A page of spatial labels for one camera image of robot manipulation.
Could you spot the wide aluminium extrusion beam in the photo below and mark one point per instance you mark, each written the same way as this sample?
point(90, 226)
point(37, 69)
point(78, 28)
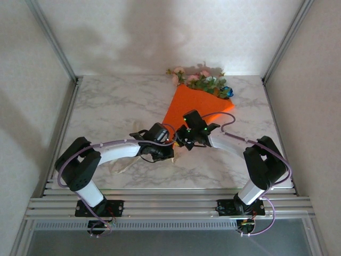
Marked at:
point(165, 206)

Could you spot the cream ribbon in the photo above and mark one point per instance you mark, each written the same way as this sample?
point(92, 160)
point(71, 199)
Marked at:
point(120, 168)

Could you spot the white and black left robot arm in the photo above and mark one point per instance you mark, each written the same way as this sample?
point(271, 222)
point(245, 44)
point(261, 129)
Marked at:
point(117, 152)

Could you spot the aluminium lower frame leg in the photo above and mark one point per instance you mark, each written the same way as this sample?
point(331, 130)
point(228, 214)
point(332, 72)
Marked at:
point(315, 240)
point(21, 240)

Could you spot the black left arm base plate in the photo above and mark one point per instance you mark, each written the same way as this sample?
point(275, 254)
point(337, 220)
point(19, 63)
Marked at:
point(117, 208)

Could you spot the aluminium frame post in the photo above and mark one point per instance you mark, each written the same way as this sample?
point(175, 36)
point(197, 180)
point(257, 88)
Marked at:
point(53, 40)
point(287, 40)

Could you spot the artificial flower bunch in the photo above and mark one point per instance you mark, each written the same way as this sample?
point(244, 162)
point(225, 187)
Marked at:
point(202, 82)

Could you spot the orange wrapping paper sheet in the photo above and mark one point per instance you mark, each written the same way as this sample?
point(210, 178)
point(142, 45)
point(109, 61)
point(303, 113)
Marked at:
point(197, 101)

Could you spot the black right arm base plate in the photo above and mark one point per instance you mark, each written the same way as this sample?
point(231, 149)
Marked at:
point(225, 208)

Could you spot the aluminium side rail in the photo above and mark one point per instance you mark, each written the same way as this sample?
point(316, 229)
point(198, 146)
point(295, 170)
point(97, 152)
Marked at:
point(62, 120)
point(274, 114)

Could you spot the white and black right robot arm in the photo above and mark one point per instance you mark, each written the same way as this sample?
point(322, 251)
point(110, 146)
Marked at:
point(229, 142)

